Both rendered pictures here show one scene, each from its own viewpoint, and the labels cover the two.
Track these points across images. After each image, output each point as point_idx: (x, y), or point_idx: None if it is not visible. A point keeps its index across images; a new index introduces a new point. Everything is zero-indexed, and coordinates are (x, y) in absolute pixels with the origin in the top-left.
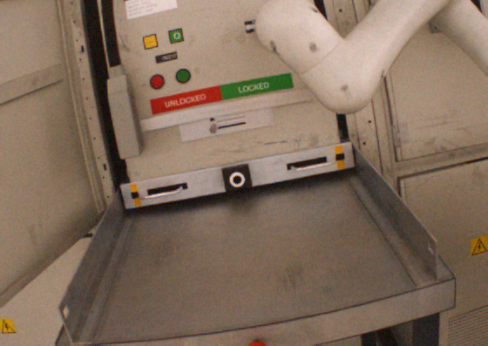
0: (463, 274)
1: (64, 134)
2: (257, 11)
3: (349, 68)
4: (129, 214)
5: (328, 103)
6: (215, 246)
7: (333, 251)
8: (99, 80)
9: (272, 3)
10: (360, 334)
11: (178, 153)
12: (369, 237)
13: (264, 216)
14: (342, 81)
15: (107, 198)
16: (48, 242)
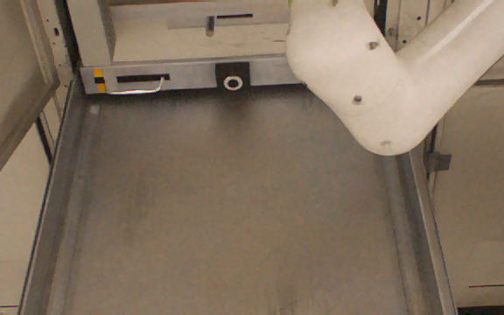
0: None
1: None
2: None
3: (398, 122)
4: (90, 100)
5: (360, 144)
6: (199, 210)
7: (334, 271)
8: None
9: (314, 35)
10: None
11: (161, 39)
12: (381, 256)
13: (261, 155)
14: (384, 136)
15: (59, 66)
16: None
